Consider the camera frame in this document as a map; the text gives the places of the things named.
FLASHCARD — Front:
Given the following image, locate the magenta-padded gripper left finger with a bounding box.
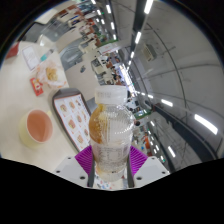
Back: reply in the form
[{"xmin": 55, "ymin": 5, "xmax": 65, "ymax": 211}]
[{"xmin": 53, "ymin": 144, "xmax": 98, "ymax": 189}]

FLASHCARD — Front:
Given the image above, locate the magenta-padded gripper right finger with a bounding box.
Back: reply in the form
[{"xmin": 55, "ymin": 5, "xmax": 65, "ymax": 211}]
[{"xmin": 126, "ymin": 145, "xmax": 171, "ymax": 189}]

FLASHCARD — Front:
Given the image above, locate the clear plastic bottle white cap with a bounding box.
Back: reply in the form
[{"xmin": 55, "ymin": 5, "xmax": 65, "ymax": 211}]
[{"xmin": 88, "ymin": 85, "xmax": 136, "ymax": 183}]

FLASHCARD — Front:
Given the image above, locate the dark tray with menu paper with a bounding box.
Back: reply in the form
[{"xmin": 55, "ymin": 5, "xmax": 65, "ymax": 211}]
[{"xmin": 51, "ymin": 87, "xmax": 93, "ymax": 154}]

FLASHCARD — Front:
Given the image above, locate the pale yellow cup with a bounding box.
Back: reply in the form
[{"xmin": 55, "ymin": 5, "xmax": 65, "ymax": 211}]
[{"xmin": 18, "ymin": 109, "xmax": 55, "ymax": 149}]

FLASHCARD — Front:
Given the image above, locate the group of ceiling lights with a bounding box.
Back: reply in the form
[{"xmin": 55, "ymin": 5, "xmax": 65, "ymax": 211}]
[{"xmin": 89, "ymin": 0, "xmax": 220, "ymax": 158}]

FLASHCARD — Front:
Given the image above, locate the small red sauce packet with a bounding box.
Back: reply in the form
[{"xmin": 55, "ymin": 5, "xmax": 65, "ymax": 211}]
[{"xmin": 29, "ymin": 77, "xmax": 45, "ymax": 97}]

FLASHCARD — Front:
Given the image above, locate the crumpled food wrapper bag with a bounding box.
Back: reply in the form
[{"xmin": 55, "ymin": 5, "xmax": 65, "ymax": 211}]
[{"xmin": 34, "ymin": 59, "xmax": 69, "ymax": 90}]

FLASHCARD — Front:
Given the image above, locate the small teal packet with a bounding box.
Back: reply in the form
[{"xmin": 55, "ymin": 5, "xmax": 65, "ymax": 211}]
[{"xmin": 39, "ymin": 49, "xmax": 55, "ymax": 63}]

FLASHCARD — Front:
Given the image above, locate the ceiling air conditioner unit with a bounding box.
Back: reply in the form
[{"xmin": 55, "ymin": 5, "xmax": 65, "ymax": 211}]
[{"xmin": 141, "ymin": 43, "xmax": 158, "ymax": 63}]

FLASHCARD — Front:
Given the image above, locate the white paper card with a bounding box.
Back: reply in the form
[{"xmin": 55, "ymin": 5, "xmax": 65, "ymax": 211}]
[{"xmin": 21, "ymin": 45, "xmax": 41, "ymax": 71}]

